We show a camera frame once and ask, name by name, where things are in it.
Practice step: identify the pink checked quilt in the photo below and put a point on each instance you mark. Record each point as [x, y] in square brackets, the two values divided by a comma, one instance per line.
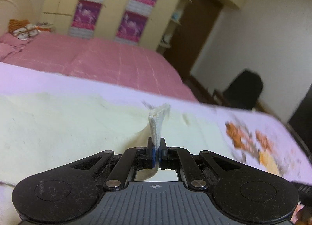
[97, 64]

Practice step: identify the black chair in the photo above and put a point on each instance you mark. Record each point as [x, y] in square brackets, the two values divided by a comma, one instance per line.
[243, 88]

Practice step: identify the folded clothes stack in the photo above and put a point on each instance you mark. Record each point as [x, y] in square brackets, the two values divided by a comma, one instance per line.
[45, 27]

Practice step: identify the blue item on shelf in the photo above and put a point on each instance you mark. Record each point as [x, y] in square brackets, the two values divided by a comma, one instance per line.
[176, 15]

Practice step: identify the orange pillow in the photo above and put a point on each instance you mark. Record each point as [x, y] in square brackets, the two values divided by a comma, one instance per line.
[17, 23]

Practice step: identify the dark wooden door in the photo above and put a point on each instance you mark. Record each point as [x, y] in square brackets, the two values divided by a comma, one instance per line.
[195, 32]

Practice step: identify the cream wardrobe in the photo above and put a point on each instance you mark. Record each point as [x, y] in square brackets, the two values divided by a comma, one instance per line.
[61, 0]

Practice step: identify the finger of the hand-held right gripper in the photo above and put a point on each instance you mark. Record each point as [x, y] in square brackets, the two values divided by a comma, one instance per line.
[304, 188]

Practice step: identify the cream curved headboard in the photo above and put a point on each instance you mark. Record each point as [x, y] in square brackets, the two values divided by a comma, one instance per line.
[14, 0]

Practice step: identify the lavender floral bedsheet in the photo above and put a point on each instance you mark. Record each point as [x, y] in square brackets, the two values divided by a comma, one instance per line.
[24, 78]

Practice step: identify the cream corner shelf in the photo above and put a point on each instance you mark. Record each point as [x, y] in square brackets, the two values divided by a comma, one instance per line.
[170, 27]

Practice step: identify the cream white towel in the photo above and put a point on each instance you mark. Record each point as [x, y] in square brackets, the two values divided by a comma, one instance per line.
[73, 129]

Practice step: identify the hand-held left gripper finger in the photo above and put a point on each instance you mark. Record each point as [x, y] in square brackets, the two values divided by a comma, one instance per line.
[153, 158]
[159, 159]

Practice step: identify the white patterned bundle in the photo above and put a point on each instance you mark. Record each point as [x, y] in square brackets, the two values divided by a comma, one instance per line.
[26, 32]

